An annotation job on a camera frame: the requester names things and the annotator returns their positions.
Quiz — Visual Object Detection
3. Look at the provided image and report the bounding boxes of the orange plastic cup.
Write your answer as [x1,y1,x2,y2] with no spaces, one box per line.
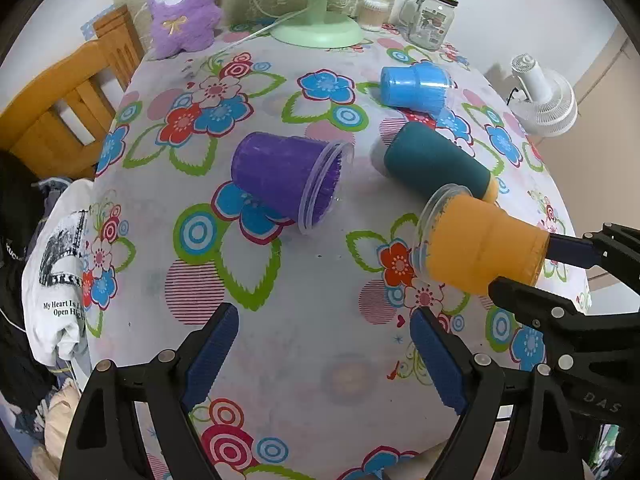
[410,184,550,295]

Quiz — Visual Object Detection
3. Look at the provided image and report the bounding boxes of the blue plastic cup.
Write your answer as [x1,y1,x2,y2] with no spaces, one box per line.
[380,62,454,117]

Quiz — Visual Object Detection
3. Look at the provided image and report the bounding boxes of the purple plastic cup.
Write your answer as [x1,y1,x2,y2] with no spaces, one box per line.
[231,131,354,234]

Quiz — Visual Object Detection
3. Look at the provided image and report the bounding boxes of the beige cloth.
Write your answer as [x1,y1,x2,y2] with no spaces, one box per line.
[30,378,80,480]

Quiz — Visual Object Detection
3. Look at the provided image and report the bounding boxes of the white clip fan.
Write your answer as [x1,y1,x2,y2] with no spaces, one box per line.
[508,53,578,138]

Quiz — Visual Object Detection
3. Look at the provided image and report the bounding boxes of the white printed t-shirt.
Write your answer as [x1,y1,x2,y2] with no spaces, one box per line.
[22,179,93,367]

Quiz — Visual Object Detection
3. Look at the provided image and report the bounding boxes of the teal and yellow tumbler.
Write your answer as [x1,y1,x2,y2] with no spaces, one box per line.
[383,122,499,203]

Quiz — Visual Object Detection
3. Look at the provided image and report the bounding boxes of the glass mason jar mug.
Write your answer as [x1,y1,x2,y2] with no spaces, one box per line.
[398,0,458,51]

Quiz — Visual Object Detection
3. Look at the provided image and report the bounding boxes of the wooden chair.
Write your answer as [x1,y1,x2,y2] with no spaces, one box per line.
[1,4,144,179]

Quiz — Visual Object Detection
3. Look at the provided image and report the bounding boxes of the floral tablecloth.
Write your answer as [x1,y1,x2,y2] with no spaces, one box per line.
[84,25,574,479]

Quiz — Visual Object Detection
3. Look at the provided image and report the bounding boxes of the cotton swab container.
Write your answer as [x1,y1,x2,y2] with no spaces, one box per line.
[357,0,390,32]

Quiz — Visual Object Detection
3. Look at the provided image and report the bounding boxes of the purple plush toy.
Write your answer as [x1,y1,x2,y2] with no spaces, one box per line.
[148,0,222,58]

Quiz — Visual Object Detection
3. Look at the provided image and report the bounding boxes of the white fan power cable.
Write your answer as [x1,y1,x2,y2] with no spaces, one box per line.
[209,6,312,57]

